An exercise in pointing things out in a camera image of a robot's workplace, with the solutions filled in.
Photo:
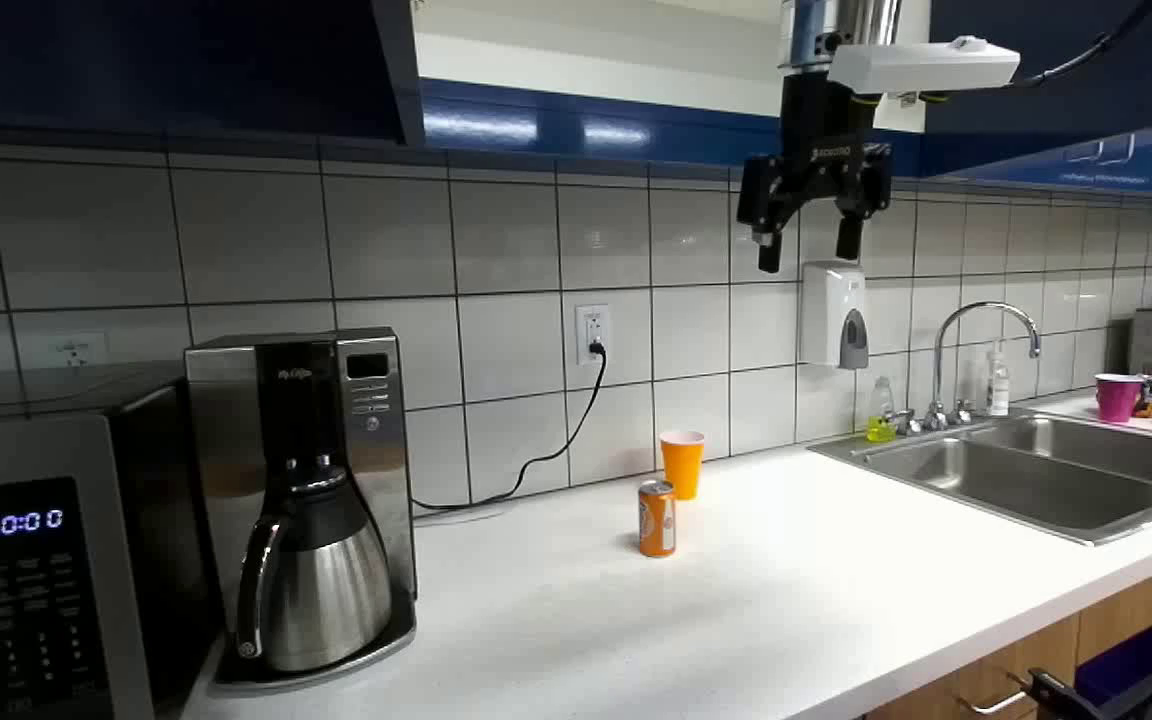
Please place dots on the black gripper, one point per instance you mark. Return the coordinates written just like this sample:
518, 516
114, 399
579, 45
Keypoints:
826, 126

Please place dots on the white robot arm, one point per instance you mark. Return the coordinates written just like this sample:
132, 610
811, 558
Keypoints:
870, 18

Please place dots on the wooden base cabinet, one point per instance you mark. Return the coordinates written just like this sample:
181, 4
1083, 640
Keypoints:
1121, 620

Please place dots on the dark blue cabinet door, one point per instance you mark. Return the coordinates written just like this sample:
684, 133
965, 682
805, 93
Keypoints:
179, 66

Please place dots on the white soap dispenser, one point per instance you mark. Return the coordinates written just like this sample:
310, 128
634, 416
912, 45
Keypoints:
834, 312

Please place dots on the chrome faucet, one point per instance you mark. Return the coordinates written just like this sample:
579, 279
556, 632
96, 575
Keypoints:
962, 346

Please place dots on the green dish soap bottle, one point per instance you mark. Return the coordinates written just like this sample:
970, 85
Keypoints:
878, 416

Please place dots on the small white bottle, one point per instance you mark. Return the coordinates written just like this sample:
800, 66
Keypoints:
997, 390

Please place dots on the orange plastic cup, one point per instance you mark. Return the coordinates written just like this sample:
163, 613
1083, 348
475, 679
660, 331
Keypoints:
682, 467

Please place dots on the stainless steel sink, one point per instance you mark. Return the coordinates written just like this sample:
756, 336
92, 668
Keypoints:
1042, 482

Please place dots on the pink cup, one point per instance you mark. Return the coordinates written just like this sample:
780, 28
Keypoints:
1116, 399

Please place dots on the steel coffee maker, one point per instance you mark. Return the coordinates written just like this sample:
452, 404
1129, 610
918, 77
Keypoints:
362, 427

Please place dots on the steel coffee carafe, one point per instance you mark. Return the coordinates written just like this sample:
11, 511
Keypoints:
321, 584

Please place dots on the black steel microwave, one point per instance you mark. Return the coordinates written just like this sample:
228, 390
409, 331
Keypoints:
30, 575

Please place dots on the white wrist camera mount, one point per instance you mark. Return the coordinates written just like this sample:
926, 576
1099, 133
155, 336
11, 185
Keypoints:
921, 66

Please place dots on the white wall outlet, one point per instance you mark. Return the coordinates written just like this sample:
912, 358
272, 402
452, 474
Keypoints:
77, 358
595, 333

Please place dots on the blue wall cabinet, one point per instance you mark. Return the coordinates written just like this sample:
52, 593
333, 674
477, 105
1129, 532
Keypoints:
603, 80

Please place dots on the black frame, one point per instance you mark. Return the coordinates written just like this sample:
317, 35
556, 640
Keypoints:
1109, 701

